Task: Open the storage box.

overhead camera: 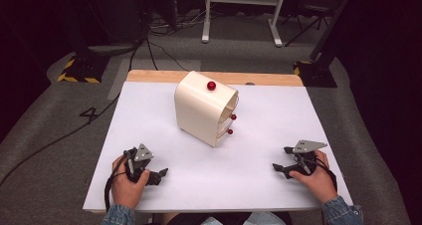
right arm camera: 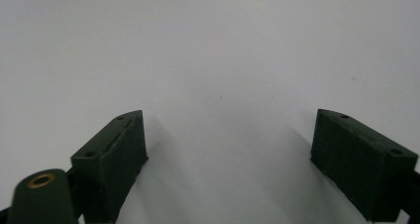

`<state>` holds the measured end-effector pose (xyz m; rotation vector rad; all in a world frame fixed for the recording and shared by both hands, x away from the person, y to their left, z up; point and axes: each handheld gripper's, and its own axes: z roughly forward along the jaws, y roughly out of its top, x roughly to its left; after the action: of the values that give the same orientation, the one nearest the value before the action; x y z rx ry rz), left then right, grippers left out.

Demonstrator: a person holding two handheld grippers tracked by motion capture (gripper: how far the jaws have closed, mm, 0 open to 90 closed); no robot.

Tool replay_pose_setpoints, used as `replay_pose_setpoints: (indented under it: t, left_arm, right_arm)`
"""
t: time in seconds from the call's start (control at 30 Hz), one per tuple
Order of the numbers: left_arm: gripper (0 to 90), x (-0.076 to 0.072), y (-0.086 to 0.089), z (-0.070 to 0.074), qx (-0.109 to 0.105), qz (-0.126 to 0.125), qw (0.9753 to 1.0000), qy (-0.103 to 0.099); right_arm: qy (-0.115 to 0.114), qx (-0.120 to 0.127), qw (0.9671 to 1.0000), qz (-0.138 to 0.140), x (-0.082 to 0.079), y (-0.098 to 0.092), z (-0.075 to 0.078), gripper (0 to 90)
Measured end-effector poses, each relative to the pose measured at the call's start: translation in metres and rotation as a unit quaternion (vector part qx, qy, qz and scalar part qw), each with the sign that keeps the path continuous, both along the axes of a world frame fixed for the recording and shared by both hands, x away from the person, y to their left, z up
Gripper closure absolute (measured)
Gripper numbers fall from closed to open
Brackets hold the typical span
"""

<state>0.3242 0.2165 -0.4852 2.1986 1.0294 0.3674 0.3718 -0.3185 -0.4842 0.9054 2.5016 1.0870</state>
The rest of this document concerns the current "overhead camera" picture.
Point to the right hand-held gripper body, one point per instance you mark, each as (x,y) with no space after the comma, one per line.
(307,160)

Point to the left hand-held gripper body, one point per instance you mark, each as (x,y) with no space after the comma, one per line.
(136,167)

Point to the person's right hand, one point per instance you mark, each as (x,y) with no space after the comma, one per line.
(320,183)

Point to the person's left hand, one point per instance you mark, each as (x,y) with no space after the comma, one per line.
(124,191)

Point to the white table cover sheet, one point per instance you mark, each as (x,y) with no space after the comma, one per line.
(166,125)

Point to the cream drawer with red knob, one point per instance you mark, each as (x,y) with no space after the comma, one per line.
(233,116)
(229,131)

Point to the cream mini drawer cabinet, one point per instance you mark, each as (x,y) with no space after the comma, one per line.
(197,110)

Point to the black stand with striped base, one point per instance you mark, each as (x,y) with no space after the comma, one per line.
(86,70)
(318,74)

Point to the wooden table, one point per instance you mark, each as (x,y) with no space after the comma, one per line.
(149,75)

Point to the black tripod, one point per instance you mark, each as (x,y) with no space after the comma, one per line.
(307,24)

